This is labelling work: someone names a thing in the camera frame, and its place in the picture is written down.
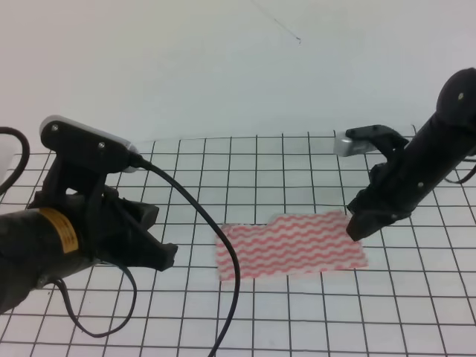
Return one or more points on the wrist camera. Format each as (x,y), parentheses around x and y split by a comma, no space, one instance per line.
(361,140)
(84,158)

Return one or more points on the white grid tablecloth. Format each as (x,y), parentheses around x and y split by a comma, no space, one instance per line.
(416,297)

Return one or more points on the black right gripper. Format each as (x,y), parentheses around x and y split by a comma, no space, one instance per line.
(380,204)

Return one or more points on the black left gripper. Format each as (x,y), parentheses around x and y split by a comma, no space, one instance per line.
(102,227)

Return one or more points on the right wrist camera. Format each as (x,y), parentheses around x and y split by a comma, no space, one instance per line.
(361,140)

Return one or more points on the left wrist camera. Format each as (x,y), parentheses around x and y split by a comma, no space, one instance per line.
(84,158)

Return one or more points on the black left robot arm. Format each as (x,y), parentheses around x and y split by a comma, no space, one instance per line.
(43,243)

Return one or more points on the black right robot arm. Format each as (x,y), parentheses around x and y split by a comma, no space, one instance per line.
(413,168)

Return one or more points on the pink wavy striped towel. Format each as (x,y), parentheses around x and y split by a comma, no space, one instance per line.
(295,244)

